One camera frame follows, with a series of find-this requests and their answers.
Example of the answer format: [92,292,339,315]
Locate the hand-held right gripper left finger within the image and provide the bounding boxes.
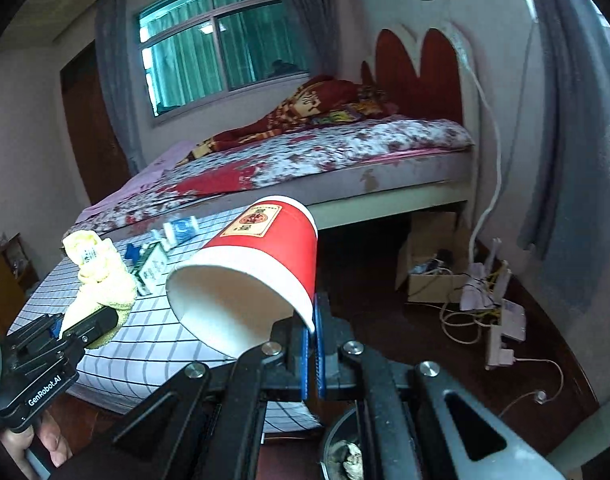
[97,317,316,480]

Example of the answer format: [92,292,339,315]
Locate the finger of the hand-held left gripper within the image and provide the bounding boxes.
[7,311,64,356]
[60,305,120,347]

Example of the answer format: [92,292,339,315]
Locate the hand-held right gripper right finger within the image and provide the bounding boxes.
[312,292,566,480]

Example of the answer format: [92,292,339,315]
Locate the yellow cloth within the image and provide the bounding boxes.
[60,230,138,350]

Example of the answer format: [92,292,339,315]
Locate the black trash bin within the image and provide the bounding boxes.
[319,405,381,480]

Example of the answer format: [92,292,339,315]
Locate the red paper cup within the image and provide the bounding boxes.
[166,195,319,359]

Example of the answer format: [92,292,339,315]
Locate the person's left hand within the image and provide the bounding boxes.
[0,410,73,480]

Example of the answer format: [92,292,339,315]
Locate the table with checked cloth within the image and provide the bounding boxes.
[7,210,326,433]

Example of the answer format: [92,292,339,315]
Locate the green white carton box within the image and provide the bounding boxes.
[131,241,170,297]

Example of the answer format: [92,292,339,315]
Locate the cardboard box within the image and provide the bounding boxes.
[395,212,473,303]

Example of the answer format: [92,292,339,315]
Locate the blue white tissue packet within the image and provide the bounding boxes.
[164,215,198,248]

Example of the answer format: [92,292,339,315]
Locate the pink bed sheet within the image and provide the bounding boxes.
[87,140,196,216]

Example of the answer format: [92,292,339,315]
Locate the white router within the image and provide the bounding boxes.
[460,237,513,311]

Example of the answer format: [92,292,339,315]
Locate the white power strip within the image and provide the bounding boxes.
[485,300,527,371]

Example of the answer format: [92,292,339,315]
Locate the brown wooden door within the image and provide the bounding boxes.
[60,42,130,206]

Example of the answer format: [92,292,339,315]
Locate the bed with floral blanket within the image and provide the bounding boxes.
[75,115,473,233]

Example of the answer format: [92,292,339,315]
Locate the grey curtain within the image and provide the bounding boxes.
[94,0,146,176]
[270,0,356,81]
[518,0,610,261]

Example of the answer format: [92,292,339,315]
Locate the red printed blanket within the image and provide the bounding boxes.
[175,75,386,163]

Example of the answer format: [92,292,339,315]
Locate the colourful printed pillow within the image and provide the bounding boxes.
[310,85,401,123]

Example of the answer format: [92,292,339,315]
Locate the red white heart headboard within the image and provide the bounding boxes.
[361,27,483,196]

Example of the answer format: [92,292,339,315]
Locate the window with green curtain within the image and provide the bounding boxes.
[132,0,318,128]

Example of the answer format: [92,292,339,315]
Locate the tangled yellow white cables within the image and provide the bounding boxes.
[439,270,506,346]

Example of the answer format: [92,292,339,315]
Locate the white bed frame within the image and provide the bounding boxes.
[75,152,473,241]

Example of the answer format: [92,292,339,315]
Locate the thin white charging cable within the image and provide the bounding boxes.
[500,357,566,416]

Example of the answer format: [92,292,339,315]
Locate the thick white cable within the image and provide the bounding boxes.
[457,55,503,266]

